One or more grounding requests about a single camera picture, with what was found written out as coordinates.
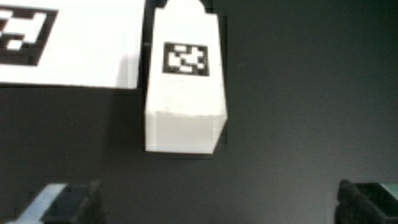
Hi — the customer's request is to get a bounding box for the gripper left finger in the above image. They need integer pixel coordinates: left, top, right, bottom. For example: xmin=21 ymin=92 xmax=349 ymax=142
xmin=13 ymin=181 xmax=108 ymax=224

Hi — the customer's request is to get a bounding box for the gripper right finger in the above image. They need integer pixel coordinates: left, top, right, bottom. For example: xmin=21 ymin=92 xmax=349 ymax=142
xmin=335 ymin=180 xmax=398 ymax=224

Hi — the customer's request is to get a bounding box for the white marker base plate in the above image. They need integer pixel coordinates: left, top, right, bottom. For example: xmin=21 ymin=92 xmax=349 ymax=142
xmin=0 ymin=0 xmax=145 ymax=89

